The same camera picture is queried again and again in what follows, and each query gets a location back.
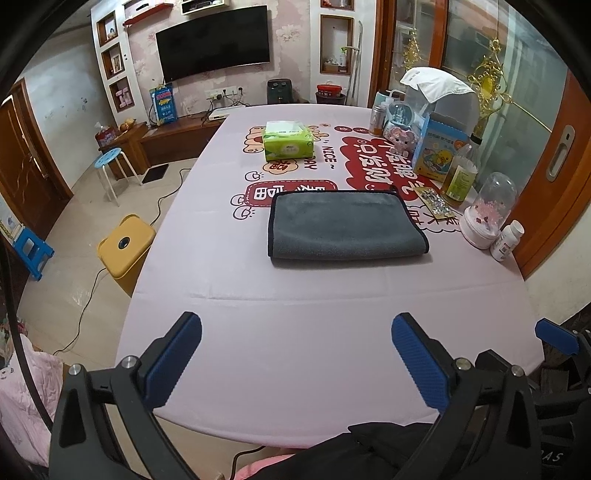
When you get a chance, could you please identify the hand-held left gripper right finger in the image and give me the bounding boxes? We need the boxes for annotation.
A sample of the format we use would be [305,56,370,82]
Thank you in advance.
[391,312,546,480]

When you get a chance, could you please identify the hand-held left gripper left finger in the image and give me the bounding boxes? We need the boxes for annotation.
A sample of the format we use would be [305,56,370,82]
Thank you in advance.
[48,311,204,480]

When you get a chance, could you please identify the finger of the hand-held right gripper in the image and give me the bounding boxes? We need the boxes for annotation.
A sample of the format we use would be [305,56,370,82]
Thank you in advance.
[534,318,591,357]

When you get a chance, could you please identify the grey towel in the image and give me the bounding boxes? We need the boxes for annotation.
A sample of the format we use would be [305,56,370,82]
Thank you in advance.
[267,188,430,269]

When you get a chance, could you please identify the black jacket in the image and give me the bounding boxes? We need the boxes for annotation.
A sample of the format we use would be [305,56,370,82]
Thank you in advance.
[277,419,440,480]

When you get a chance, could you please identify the white pill bottle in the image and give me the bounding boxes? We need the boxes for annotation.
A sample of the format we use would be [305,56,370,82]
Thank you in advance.
[490,220,526,263]

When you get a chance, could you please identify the yellow plastic stool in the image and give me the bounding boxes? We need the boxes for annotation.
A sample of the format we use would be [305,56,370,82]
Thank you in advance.
[96,213,157,297]

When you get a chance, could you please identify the glass dome ornament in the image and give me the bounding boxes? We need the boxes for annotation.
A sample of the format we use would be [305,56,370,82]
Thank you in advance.
[461,172,517,250]

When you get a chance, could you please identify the pink garment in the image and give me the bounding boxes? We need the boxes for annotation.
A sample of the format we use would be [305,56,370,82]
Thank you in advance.
[235,453,297,480]

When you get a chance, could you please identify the pink quilt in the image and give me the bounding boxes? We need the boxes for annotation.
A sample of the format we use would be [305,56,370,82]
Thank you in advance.
[0,338,66,480]

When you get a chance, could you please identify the pill blister packs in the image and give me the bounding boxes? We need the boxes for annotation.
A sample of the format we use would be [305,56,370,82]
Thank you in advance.
[412,186,456,223]

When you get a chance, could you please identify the wooden sliding glass door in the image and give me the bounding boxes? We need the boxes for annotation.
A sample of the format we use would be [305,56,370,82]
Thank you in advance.
[376,0,591,280]

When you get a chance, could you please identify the blue folding step stool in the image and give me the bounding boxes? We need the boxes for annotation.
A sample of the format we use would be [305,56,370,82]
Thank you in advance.
[13,228,55,281]

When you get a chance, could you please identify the yellow oil bottle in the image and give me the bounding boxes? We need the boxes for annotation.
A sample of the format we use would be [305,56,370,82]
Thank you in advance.
[440,133,484,204]

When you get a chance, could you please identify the black floor mat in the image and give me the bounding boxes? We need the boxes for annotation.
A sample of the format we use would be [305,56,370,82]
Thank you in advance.
[140,165,170,186]

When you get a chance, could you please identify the blue round stool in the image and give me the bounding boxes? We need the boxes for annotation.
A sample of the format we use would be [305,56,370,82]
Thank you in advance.
[93,147,144,202]

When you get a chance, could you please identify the blue duck print box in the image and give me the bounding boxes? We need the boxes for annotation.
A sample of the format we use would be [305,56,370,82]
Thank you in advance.
[410,114,470,186]

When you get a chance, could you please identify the wooden television cabinet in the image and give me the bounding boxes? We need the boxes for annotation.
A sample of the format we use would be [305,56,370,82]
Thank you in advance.
[110,103,252,182]

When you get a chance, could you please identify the pink plush toy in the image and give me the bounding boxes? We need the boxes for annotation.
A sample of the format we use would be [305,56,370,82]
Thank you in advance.
[383,127,419,156]

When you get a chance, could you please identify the red snack bag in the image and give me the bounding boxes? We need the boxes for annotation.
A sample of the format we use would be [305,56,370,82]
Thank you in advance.
[95,124,119,149]

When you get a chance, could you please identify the small spice jar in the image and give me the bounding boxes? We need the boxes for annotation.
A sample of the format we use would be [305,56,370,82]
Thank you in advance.
[369,103,389,137]

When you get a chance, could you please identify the snow globe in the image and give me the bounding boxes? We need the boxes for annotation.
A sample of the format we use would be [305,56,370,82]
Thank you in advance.
[383,101,419,139]

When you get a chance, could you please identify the green tissue box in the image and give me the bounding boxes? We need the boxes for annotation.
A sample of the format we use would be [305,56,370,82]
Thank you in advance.
[263,120,316,162]

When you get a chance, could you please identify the white set-top box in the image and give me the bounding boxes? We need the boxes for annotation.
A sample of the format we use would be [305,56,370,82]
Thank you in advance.
[207,106,246,122]

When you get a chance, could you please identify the blue printed carton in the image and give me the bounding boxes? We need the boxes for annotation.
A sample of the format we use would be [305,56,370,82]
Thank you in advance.
[148,84,179,127]

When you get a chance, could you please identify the gold hanging ornament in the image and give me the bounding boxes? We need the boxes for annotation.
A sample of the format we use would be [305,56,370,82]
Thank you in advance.
[466,39,514,136]

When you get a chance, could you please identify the white covered water dispenser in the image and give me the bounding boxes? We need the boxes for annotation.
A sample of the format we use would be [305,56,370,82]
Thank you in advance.
[399,66,481,136]

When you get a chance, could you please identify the black air fryer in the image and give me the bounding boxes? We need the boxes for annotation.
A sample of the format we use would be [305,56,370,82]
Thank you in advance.
[266,78,294,106]

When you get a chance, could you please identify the black curved television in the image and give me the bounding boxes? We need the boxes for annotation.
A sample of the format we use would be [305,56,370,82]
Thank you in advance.
[155,5,271,83]

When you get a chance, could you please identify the black floor cable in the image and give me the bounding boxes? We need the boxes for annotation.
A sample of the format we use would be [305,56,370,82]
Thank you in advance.
[52,167,191,355]

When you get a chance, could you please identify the white wall shelf unit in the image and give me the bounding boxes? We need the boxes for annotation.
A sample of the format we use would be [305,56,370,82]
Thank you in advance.
[90,0,232,114]

